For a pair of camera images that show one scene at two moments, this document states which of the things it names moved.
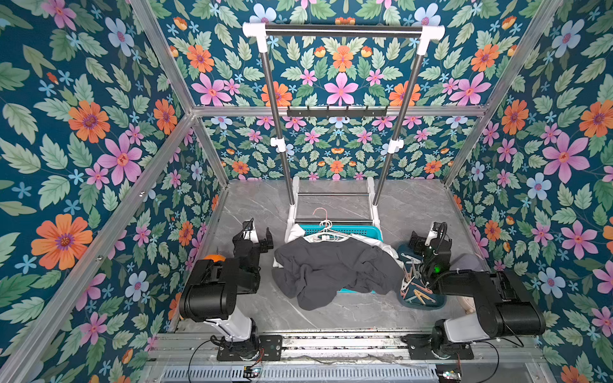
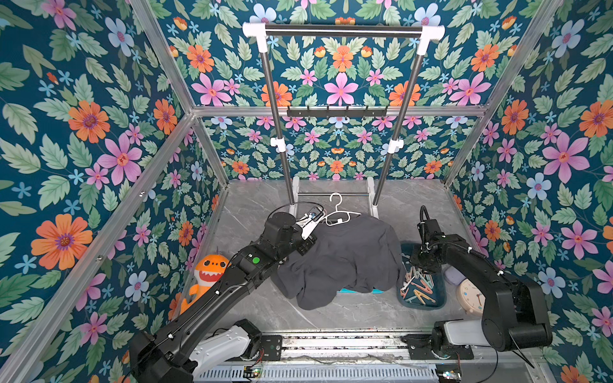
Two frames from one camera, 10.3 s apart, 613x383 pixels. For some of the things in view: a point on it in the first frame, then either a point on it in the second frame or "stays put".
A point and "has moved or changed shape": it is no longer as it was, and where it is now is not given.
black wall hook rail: [337, 113] stays put
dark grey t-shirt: [319, 270] has moved or changed shape
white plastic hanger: [326, 235] to [350, 213]
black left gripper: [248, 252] to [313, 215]
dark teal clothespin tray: [414, 292] stays put
